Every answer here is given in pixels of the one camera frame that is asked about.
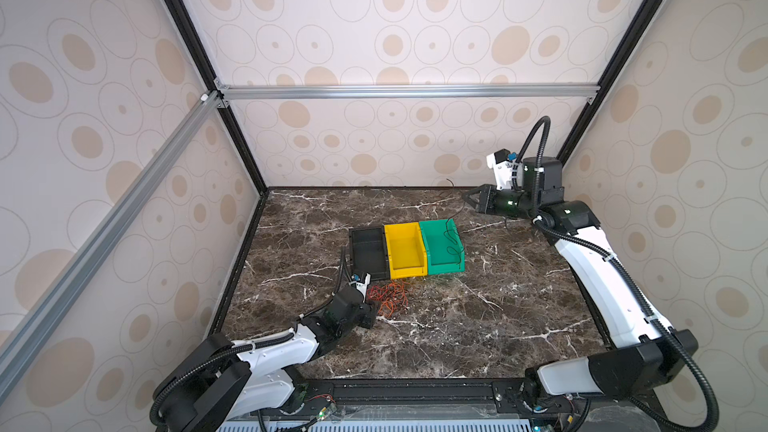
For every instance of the yellow plastic bin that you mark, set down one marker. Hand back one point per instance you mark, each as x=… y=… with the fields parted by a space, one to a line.
x=406 y=251

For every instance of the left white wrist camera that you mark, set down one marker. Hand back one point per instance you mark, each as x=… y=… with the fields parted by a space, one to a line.
x=360 y=284

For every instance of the green plastic bin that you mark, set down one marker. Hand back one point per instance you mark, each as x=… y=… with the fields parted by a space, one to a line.
x=444 y=249

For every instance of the horizontal aluminium rail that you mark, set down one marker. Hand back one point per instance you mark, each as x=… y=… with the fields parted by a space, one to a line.
x=424 y=91

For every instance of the black plastic bin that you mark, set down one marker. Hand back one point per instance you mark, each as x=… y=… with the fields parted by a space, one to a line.
x=368 y=253

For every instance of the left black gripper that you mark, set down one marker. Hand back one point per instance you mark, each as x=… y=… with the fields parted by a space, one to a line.
x=369 y=315

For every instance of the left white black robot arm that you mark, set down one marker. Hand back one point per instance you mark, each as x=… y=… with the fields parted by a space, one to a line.
x=258 y=366

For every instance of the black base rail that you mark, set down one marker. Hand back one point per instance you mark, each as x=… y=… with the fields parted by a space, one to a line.
x=438 y=405

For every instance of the left diagonal aluminium rail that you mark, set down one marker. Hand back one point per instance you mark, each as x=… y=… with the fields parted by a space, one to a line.
x=40 y=323

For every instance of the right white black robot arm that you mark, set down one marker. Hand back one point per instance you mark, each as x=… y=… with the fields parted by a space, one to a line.
x=644 y=349

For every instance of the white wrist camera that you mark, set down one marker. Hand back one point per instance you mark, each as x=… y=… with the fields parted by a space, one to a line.
x=505 y=167
x=360 y=284

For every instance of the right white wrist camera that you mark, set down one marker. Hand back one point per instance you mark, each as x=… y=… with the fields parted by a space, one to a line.
x=505 y=167

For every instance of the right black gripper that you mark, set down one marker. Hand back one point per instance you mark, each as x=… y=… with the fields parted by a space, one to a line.
x=485 y=204

